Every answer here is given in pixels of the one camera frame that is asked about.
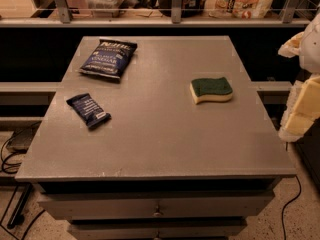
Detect green and yellow sponge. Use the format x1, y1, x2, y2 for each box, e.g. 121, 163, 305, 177
190, 77, 233, 104

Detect black cables on left floor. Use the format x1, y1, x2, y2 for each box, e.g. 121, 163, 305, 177
0, 122, 46, 240

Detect lower drawer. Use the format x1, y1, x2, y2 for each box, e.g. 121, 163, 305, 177
68, 220, 247, 240

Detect clear plastic container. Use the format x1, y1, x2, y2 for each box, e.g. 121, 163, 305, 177
86, 0, 124, 18

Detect dark power box on floor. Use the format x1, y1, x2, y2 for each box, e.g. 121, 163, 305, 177
6, 129, 34, 152

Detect grey drawer cabinet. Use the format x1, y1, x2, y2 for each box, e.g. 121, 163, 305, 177
17, 36, 295, 225

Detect blue chip bag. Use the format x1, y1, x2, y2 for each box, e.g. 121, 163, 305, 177
79, 38, 138, 79

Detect small dark blue snack pack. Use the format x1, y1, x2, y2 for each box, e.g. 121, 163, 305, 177
66, 93, 111, 128

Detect upper drawer with knob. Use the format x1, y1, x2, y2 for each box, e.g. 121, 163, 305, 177
38, 191, 274, 220

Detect colourful printed bag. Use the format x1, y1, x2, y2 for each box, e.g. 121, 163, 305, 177
208, 0, 273, 19

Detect metal railing frame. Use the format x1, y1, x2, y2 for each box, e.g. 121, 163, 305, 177
0, 0, 319, 28

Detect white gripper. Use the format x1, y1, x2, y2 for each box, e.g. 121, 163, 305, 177
278, 14, 320, 142

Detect black cable on right floor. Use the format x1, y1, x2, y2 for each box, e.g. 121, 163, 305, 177
280, 175, 303, 240

